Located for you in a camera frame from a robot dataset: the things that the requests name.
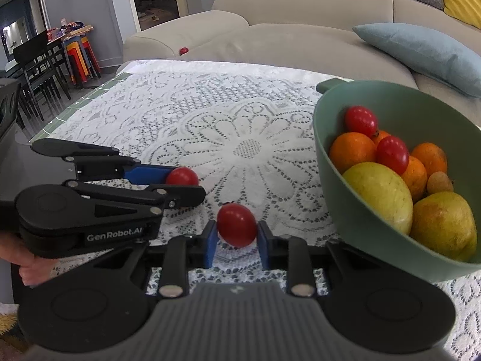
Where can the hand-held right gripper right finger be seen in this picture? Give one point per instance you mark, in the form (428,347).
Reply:
(264,247)

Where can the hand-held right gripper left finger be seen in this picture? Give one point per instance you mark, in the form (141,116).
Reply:
(211,246)

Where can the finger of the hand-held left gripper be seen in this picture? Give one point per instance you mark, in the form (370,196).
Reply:
(146,175)
(180,196)

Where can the red cherry tomato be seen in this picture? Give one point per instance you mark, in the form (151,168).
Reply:
(184,176)
(392,154)
(360,120)
(236,225)

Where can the green colander bowl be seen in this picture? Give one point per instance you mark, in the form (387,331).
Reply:
(330,210)

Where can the green-yellow pear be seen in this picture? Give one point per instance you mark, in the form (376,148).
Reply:
(379,195)

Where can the orange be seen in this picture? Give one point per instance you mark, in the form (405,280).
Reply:
(415,178)
(352,152)
(431,156)
(382,136)

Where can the yellow-green mango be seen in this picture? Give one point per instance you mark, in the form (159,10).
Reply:
(443,225)

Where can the yellow loquat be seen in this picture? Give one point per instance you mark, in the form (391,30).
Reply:
(439,183)

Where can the person's left hand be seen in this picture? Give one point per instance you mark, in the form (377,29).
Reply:
(28,267)

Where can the white lace tablecloth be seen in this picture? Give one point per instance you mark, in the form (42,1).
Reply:
(244,120)

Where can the small red ball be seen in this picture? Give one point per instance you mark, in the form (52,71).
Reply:
(184,51)

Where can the stack of coloured stools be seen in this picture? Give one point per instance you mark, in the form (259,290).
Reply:
(80,60)

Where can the black dining chair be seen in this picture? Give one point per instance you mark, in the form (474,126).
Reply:
(35,50)

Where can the beige sofa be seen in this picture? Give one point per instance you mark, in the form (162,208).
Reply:
(300,45)

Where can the light blue pillow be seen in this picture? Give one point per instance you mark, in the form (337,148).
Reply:
(421,56)

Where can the white door frame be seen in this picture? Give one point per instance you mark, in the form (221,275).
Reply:
(131,3)

